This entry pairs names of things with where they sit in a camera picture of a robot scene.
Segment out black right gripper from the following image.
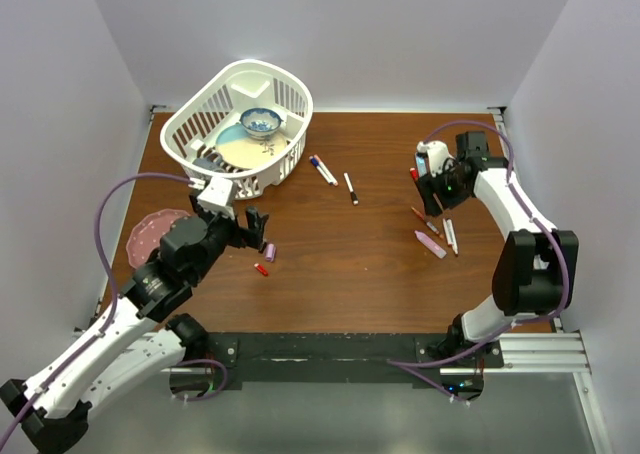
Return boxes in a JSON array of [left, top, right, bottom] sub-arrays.
[[415, 159, 471, 218]]

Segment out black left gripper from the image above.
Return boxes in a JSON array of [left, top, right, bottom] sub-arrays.
[[190, 190, 268, 283]]

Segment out purple highlighter cap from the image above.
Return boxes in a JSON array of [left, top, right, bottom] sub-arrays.
[[265, 243, 276, 262]]

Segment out light blue capped marker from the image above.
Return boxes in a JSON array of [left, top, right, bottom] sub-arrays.
[[415, 154, 428, 177]]

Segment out red ink gel pen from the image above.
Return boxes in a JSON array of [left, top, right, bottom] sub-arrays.
[[411, 207, 445, 240]]

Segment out red cap white marker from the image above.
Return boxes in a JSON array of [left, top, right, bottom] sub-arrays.
[[443, 218, 459, 256]]

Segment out purple highlighter marker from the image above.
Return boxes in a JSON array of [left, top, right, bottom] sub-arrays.
[[414, 230, 447, 259]]

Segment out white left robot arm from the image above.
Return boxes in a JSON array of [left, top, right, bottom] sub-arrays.
[[1, 207, 269, 453]]

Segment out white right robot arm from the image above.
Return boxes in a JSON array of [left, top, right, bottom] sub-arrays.
[[414, 123, 579, 367]]

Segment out cream and blue plate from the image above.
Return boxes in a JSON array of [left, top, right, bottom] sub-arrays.
[[215, 124, 288, 170]]

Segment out black capped white marker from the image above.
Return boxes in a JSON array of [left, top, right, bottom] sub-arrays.
[[343, 172, 359, 206]]

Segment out blue patterned bowl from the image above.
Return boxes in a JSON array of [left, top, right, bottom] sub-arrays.
[[240, 108, 283, 139]]

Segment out white plastic basket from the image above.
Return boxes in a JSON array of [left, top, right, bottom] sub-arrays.
[[160, 59, 313, 200]]

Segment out pink dotted plate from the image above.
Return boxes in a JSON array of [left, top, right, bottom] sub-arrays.
[[126, 209, 190, 269]]

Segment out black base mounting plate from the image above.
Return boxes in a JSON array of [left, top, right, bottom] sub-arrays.
[[159, 331, 502, 393]]

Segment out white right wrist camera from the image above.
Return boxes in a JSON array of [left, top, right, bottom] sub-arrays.
[[415, 141, 453, 177]]

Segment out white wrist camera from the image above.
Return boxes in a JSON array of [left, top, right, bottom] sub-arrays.
[[189, 177, 237, 220], [415, 141, 453, 177]]

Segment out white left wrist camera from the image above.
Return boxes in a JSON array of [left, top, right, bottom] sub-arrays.
[[189, 177, 237, 220]]

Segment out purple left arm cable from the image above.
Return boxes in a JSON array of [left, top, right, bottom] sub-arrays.
[[0, 172, 201, 443]]

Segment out aluminium frame rail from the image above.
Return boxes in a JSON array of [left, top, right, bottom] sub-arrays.
[[489, 106, 614, 454]]

